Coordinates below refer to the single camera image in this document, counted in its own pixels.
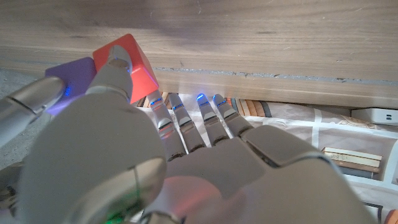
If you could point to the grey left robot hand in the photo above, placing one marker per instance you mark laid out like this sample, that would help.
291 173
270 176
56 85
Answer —
217 174

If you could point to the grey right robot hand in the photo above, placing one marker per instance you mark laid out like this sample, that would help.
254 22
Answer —
28 99

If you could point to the purple magnetic cube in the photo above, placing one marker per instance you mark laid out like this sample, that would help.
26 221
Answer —
77 73

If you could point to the red magnetic cube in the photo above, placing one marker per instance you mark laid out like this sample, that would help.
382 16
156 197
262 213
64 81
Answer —
141 74

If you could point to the printed bookshelf backdrop cloth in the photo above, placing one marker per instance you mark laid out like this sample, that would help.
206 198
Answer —
311 133

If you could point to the white power strip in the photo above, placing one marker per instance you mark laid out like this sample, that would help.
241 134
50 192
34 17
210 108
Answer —
376 116

